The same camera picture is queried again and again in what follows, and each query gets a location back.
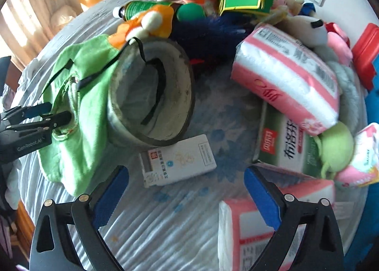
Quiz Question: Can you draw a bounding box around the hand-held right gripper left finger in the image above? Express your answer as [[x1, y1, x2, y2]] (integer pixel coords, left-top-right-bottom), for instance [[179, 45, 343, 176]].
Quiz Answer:
[[29, 165, 130, 271]]

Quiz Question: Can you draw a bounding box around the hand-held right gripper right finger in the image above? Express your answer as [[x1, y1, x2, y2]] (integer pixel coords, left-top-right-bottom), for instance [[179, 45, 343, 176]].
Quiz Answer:
[[244, 165, 345, 271]]

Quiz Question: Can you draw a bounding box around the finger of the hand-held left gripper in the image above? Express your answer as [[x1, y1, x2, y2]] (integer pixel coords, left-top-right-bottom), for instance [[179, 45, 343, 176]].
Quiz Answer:
[[0, 102, 53, 125], [6, 111, 72, 138]]

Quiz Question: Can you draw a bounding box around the light green cloth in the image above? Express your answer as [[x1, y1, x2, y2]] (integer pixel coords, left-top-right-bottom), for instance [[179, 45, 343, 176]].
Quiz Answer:
[[37, 36, 125, 197]]

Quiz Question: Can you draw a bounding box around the pink and white tissue pack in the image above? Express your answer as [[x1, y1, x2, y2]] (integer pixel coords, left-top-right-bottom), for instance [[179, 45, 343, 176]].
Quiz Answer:
[[218, 163, 336, 271], [231, 24, 341, 137]]

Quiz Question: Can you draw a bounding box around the green and white carton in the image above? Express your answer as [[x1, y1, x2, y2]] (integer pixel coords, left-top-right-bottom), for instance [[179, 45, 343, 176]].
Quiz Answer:
[[253, 102, 323, 178]]

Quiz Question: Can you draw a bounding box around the wooden desk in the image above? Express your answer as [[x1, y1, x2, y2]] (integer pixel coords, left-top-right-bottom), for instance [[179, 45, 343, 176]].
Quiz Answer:
[[13, 198, 39, 262]]

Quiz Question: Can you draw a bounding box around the white paper tag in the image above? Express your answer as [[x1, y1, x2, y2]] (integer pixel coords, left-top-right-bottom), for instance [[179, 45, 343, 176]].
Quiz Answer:
[[333, 201, 354, 221]]

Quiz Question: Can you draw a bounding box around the white medicine box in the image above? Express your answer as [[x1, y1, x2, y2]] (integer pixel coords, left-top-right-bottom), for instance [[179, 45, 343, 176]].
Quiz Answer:
[[139, 134, 217, 189]]

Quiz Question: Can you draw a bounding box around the light green ball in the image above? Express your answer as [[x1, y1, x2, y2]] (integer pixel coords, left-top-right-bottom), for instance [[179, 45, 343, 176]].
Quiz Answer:
[[314, 121, 355, 180]]

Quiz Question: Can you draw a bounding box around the white plastic bag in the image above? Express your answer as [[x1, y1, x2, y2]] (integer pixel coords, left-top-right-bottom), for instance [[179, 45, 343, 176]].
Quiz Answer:
[[50, 5, 78, 32]]

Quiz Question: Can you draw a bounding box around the beige curtain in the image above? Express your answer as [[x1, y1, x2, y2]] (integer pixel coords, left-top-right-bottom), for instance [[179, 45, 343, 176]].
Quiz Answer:
[[0, 0, 119, 70]]

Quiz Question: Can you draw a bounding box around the colourful pastel tissue packet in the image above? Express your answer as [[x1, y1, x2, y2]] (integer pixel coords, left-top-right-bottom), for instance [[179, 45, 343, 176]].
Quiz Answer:
[[334, 123, 379, 188]]

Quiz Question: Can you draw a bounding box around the grey bucket hat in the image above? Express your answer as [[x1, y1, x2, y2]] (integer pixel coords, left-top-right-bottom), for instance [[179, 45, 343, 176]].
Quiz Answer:
[[107, 38, 196, 148]]

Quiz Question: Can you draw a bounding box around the green tube with white cap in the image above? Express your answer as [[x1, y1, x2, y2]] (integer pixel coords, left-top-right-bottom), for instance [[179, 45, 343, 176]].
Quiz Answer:
[[113, 0, 174, 21]]

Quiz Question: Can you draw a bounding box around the grey plush toy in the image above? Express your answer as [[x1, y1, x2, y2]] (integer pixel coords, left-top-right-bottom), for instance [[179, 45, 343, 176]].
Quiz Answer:
[[314, 46, 366, 129]]

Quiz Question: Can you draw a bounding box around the orange and white plush toy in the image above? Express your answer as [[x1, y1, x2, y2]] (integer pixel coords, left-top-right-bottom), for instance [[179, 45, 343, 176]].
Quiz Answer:
[[108, 4, 175, 50]]

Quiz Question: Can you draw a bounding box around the blue plastic crate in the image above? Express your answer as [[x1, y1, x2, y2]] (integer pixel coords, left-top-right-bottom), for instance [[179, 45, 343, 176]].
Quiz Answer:
[[343, 58, 379, 264]]

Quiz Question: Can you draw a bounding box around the pink pig plush red dress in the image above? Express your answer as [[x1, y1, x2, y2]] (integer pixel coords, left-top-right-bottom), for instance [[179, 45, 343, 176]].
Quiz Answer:
[[324, 22, 354, 66]]

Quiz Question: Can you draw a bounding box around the blue fuzzy duster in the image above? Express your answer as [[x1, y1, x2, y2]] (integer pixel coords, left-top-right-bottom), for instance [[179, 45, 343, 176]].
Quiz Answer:
[[170, 12, 258, 67]]

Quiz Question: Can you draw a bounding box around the green round plush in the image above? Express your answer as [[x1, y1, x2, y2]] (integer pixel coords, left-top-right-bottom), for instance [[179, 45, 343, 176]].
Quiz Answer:
[[176, 3, 206, 21]]

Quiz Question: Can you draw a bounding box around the red lidded container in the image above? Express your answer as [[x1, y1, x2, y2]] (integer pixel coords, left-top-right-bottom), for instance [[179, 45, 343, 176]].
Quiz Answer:
[[352, 23, 379, 91]]

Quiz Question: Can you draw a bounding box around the small beige plush toy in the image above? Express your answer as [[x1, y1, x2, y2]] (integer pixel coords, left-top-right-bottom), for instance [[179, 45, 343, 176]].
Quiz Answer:
[[274, 0, 305, 15]]

